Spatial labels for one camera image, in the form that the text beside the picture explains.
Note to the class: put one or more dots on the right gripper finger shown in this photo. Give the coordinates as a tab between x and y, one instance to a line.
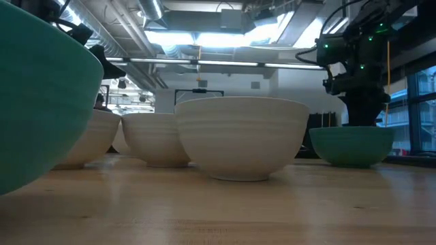
352	112
369	112

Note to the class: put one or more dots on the teal plastic bowl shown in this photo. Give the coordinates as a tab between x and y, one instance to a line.
351	146
41	102

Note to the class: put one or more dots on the white plastic bowl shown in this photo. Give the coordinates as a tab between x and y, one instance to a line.
153	139
238	136
92	139

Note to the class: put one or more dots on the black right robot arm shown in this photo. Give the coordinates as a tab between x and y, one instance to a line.
374	20

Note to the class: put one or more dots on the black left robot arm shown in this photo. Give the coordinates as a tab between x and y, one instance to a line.
80	34

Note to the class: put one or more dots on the black cabinet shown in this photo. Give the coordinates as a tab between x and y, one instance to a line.
322	119

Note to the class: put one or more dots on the long linear ceiling light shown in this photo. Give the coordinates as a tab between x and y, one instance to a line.
221	63

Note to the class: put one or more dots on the grey ceiling box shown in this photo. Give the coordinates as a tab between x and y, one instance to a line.
231	18

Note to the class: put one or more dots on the person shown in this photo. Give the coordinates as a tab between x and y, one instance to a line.
100	103

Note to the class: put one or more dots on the dark window frame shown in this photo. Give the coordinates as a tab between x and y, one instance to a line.
412	109

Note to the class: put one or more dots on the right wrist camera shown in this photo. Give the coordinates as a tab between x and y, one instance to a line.
332	49

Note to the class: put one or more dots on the black aluminium table frame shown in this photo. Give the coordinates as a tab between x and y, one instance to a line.
415	160

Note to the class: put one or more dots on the grey wall box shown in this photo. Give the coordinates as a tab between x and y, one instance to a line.
255	85
202	83

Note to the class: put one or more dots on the round silver ceiling duct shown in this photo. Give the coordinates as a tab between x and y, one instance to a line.
151	8

